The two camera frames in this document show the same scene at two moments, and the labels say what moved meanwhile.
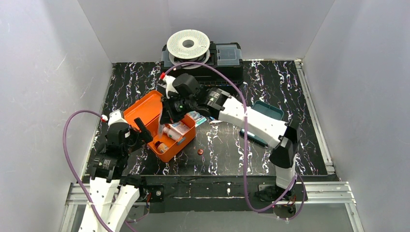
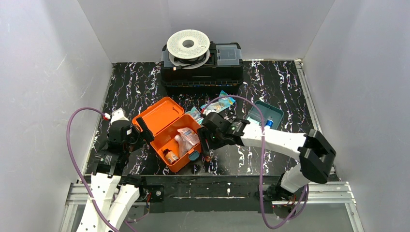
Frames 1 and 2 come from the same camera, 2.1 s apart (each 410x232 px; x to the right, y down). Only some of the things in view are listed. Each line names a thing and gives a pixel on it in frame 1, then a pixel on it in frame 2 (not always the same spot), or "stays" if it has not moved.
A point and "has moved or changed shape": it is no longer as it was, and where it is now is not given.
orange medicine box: [168, 138] has moved or changed shape
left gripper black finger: [145, 133] stays
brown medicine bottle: [161, 147] -> [171, 157]
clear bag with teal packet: [161, 127] -> [186, 139]
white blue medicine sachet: [180, 127] -> [189, 135]
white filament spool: [188, 45] stays
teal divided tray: [267, 109] stays
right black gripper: [169, 108] -> [204, 140]
